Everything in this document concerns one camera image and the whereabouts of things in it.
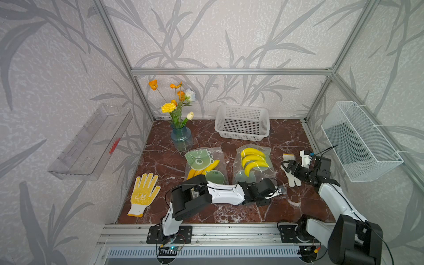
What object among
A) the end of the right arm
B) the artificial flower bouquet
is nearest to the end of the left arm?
the end of the right arm

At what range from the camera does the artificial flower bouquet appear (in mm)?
842

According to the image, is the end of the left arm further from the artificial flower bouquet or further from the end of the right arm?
the artificial flower bouquet
